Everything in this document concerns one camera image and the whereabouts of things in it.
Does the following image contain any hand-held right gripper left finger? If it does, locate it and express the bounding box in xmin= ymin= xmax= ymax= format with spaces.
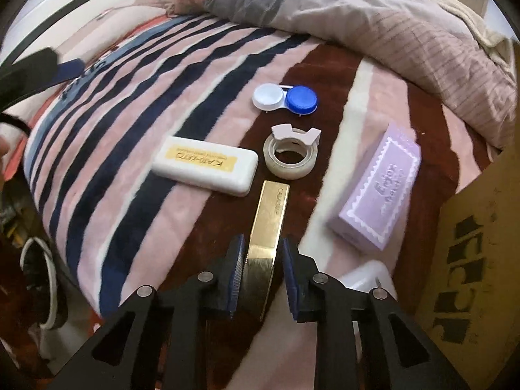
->
xmin=53 ymin=234 xmax=247 ymax=390

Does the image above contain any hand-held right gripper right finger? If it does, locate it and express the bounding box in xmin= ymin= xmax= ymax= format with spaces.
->
xmin=282 ymin=237 xmax=469 ymax=390

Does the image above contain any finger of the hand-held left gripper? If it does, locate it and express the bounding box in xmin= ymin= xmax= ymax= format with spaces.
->
xmin=0 ymin=48 xmax=85 ymax=113
xmin=0 ymin=0 xmax=97 ymax=71

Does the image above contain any long gold box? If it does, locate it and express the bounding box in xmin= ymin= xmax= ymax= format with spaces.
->
xmin=239 ymin=180 xmax=292 ymax=320

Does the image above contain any white plastic container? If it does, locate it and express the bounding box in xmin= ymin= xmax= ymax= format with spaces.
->
xmin=338 ymin=262 xmax=396 ymax=294

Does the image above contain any striped blanket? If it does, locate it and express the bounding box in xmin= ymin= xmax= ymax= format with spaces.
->
xmin=23 ymin=13 xmax=493 ymax=328

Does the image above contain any white case with yellow label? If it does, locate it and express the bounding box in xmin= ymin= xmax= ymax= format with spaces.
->
xmin=151 ymin=136 xmax=259 ymax=198

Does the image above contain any clear tape roll with dispenser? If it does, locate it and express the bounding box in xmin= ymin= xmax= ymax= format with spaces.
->
xmin=263 ymin=123 xmax=321 ymax=180

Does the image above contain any purple box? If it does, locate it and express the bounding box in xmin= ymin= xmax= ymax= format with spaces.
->
xmin=327 ymin=122 xmax=422 ymax=252

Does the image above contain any white and blue lens case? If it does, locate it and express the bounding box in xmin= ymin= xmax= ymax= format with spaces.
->
xmin=251 ymin=83 xmax=319 ymax=117

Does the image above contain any black and white shoe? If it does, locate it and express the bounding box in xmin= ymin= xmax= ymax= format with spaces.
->
xmin=18 ymin=237 xmax=71 ymax=331

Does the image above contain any cardboard box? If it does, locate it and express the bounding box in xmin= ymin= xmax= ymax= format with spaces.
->
xmin=413 ymin=146 xmax=520 ymax=376

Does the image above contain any pink and grey quilt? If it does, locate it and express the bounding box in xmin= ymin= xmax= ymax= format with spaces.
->
xmin=166 ymin=0 xmax=520 ymax=152

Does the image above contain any beige towel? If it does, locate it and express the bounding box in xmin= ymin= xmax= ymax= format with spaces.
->
xmin=420 ymin=0 xmax=513 ymax=71

